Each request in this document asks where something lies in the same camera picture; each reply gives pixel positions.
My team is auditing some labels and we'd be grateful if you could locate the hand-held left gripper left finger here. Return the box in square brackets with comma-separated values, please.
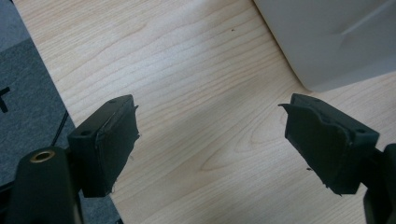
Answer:
[66, 94, 140, 199]

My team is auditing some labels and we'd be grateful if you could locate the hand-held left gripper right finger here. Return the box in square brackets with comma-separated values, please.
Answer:
[277, 92, 381, 196]

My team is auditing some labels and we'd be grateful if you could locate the white plastic container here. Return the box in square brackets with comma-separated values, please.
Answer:
[252, 0, 396, 93]

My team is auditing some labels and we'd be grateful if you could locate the thin black cable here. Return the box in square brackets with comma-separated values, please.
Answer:
[51, 110, 69, 147]

